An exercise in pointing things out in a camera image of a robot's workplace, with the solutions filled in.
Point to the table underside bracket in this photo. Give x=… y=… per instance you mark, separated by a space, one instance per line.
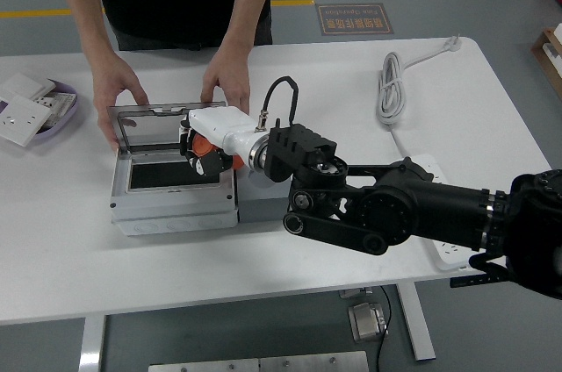
x=355 y=292

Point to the white power strip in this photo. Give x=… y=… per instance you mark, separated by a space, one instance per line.
x=448 y=253

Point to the purple tray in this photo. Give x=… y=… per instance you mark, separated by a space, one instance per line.
x=66 y=121

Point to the orange cylinder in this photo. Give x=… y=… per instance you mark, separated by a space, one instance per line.
x=202 y=146

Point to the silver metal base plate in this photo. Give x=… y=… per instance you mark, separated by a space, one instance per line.
x=263 y=363

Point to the black table control panel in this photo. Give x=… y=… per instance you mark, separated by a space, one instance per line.
x=478 y=280

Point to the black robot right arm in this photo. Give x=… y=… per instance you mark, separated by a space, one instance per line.
x=395 y=209

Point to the grey junction box clear lid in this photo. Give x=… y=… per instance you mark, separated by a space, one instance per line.
x=175 y=209

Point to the silver floor box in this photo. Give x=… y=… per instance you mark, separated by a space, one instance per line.
x=366 y=321

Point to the brown floor sign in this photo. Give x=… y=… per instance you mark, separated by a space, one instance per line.
x=355 y=19

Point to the grey cube with round hole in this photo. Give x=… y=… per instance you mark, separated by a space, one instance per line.
x=259 y=209

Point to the white left table leg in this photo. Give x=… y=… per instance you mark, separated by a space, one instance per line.
x=92 y=345

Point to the person's left hand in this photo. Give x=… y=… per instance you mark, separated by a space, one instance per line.
x=232 y=73

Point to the wooden box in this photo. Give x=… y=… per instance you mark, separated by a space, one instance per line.
x=546 y=60

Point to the person's right hand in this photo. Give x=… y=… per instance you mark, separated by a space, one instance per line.
x=112 y=78

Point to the white printed socket panel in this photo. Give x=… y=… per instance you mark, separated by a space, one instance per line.
x=59 y=104

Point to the white wall switch panel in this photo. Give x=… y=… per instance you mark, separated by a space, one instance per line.
x=26 y=84

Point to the white table leg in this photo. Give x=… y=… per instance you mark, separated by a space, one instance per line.
x=92 y=345
x=419 y=332

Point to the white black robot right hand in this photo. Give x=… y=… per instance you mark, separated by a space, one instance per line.
x=219 y=124

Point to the white right table leg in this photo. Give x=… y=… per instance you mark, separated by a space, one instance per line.
x=419 y=332

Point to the yellow floor tape line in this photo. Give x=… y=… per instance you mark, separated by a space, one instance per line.
x=35 y=13

